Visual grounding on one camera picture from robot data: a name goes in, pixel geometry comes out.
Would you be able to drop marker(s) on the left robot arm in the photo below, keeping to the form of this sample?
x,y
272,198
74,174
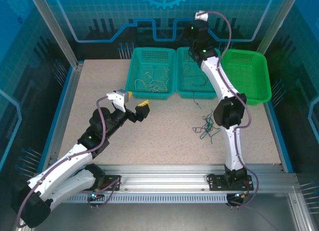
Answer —
x,y
62,161

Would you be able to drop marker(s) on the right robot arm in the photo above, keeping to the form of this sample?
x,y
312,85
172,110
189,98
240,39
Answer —
x,y
219,79

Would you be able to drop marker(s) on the teal plastic basket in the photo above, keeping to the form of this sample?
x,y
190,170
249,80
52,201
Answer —
x,y
149,56
184,91

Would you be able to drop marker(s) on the blue table edge strip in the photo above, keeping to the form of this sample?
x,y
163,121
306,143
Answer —
x,y
282,139
56,114

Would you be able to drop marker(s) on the green plastic basket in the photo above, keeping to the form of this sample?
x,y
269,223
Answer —
x,y
246,74

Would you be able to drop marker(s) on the small LED connector board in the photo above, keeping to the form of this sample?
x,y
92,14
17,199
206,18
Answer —
x,y
96,196
239,196

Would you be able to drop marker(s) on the aluminium side rail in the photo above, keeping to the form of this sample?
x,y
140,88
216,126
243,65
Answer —
x,y
64,111

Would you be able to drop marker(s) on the aluminium frame rail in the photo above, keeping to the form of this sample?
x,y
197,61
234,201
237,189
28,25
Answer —
x,y
162,177

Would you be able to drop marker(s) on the aluminium frame post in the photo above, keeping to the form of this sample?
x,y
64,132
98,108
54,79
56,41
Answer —
x,y
279,22
58,29

